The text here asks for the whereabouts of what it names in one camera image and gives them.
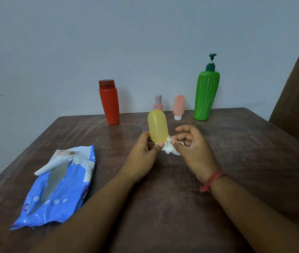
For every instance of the person's left hand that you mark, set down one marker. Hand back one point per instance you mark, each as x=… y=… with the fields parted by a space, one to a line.
x=139 y=158

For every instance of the small pink bottle grey cap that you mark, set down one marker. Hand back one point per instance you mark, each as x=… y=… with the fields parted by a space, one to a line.
x=158 y=102

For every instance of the person's right thumb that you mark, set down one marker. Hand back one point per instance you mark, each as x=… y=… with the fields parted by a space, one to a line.
x=178 y=146

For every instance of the person's right forearm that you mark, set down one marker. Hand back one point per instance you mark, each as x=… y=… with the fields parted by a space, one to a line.
x=260 y=218

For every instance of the person's left forearm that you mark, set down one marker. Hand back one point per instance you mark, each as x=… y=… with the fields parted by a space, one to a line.
x=86 y=221

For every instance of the peach ribbed squeeze bottle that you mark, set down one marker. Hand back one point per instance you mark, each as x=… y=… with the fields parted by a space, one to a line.
x=179 y=106

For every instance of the yellow translucent squeeze bottle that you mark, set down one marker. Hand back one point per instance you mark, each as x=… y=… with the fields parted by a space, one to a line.
x=158 y=126

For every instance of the red thread wristband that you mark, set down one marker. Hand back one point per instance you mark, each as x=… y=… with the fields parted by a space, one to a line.
x=210 y=180

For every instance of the person's right hand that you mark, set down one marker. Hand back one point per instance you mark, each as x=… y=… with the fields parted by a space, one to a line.
x=198 y=155

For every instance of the blue wet wipes pack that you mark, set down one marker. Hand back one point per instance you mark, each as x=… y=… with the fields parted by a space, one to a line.
x=59 y=187

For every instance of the green pump dispenser bottle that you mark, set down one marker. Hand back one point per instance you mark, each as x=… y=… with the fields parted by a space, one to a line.
x=206 y=94

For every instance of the person's left thumb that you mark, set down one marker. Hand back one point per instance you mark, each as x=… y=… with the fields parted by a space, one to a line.
x=158 y=149

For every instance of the white wet wipe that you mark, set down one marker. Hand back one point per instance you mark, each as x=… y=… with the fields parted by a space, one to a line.
x=171 y=148

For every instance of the person's right middle finger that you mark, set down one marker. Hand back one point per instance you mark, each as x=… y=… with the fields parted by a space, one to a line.
x=182 y=136

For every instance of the red bottle with cap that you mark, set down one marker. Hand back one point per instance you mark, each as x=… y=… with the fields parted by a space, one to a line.
x=109 y=102

